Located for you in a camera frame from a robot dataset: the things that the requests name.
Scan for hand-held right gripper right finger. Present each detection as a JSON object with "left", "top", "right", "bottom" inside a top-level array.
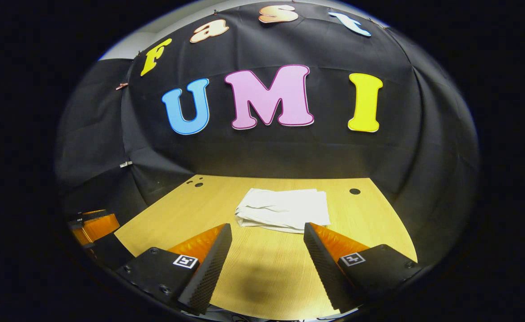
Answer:
[{"left": 303, "top": 222, "right": 423, "bottom": 314}]

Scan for white jeans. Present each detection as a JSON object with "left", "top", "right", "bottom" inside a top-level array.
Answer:
[{"left": 235, "top": 188, "right": 331, "bottom": 234}]

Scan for black backdrop cloth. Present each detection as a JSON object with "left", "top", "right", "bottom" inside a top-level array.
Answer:
[{"left": 55, "top": 2, "right": 480, "bottom": 265}]

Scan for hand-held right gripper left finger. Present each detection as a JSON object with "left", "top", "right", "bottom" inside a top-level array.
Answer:
[{"left": 117, "top": 223, "right": 233, "bottom": 316}]

